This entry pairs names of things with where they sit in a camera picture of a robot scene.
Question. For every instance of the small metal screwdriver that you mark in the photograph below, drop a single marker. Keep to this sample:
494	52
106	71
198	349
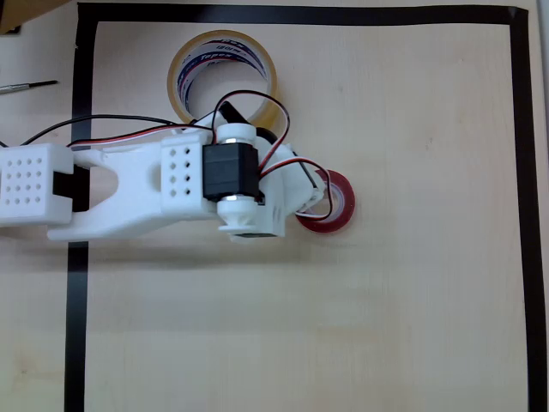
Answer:
40	83

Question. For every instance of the small red tape roll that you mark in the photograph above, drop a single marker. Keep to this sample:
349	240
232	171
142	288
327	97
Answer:
345	214

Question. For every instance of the large clear packing tape roll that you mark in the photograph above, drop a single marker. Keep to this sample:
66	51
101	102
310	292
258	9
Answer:
173	86

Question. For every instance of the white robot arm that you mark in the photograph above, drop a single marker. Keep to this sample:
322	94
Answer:
128	193

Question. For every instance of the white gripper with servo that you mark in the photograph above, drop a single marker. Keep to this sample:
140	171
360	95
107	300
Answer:
301	185

